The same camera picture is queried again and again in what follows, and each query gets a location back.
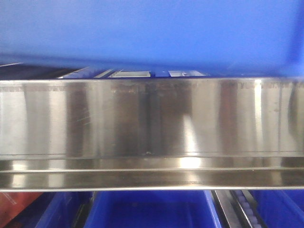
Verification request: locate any large blue bin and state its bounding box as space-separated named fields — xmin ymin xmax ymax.
xmin=0 ymin=0 xmax=304 ymax=76

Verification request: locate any steel shelf front beam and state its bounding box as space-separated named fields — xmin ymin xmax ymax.
xmin=0 ymin=77 xmax=304 ymax=191

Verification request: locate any lower blue bin centre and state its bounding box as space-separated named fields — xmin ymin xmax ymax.
xmin=85 ymin=190 xmax=221 ymax=228

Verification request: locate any lower white roller track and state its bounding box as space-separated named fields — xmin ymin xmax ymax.
xmin=230 ymin=190 xmax=267 ymax=228

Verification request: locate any lower blue bin left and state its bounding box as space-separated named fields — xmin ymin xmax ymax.
xmin=16 ymin=191 xmax=93 ymax=228

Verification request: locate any lower blue bin right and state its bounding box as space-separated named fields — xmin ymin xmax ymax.
xmin=250 ymin=190 xmax=304 ymax=228

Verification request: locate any red brown box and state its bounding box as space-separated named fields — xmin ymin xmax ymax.
xmin=0 ymin=192 xmax=42 ymax=228

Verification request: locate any lower steel divider rail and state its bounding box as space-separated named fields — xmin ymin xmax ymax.
xmin=211 ymin=190 xmax=242 ymax=228

